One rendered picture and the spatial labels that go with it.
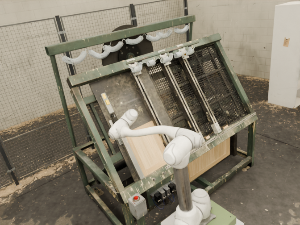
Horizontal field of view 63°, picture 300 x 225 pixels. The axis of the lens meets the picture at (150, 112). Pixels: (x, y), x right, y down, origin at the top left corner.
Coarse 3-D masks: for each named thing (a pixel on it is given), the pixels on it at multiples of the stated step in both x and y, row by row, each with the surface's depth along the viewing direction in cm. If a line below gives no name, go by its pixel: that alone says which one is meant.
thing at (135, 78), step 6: (126, 60) 266; (132, 66) 266; (132, 72) 265; (138, 72) 268; (132, 78) 273; (138, 78) 270; (138, 84) 268; (138, 90) 272; (144, 90) 270; (144, 96) 268; (144, 102) 271; (150, 102) 270; (150, 108) 268; (150, 114) 270; (156, 114) 269; (156, 120) 267; (162, 138) 267; (168, 138) 268
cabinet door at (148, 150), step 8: (136, 128) 260; (144, 136) 262; (152, 136) 266; (136, 144) 256; (144, 144) 260; (152, 144) 264; (160, 144) 268; (136, 152) 253; (144, 152) 257; (152, 152) 262; (160, 152) 266; (144, 160) 255; (152, 160) 259; (160, 160) 263; (144, 168) 253; (152, 168) 257
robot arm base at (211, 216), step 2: (210, 212) 205; (210, 214) 203; (212, 214) 204; (210, 216) 201; (212, 216) 202; (214, 216) 202; (206, 218) 196; (208, 218) 198; (210, 218) 200; (212, 218) 201; (214, 218) 202; (202, 220) 196; (204, 220) 196; (206, 220) 197; (208, 220) 198; (210, 220) 199; (200, 222) 197; (202, 222) 197; (204, 222) 197; (206, 222) 197; (208, 222) 198; (200, 224) 196; (202, 224) 196; (204, 224) 196; (206, 224) 197
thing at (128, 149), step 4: (100, 96) 252; (104, 100) 250; (108, 100) 252; (104, 104) 252; (108, 104) 254; (108, 108) 250; (108, 112) 251; (112, 120) 249; (124, 140) 248; (124, 144) 247; (128, 144) 249; (128, 148) 248; (128, 152) 247; (132, 152) 249; (132, 156) 248; (132, 160) 247; (136, 160) 249; (132, 164) 249; (136, 164) 248; (136, 168) 247; (140, 168) 248; (136, 172) 248; (140, 172) 247; (140, 176) 246; (144, 176) 248
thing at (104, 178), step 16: (80, 160) 323; (96, 176) 284; (224, 176) 338; (112, 192) 254; (144, 192) 282; (176, 192) 317; (208, 192) 321; (128, 208) 240; (128, 224) 249; (160, 224) 282
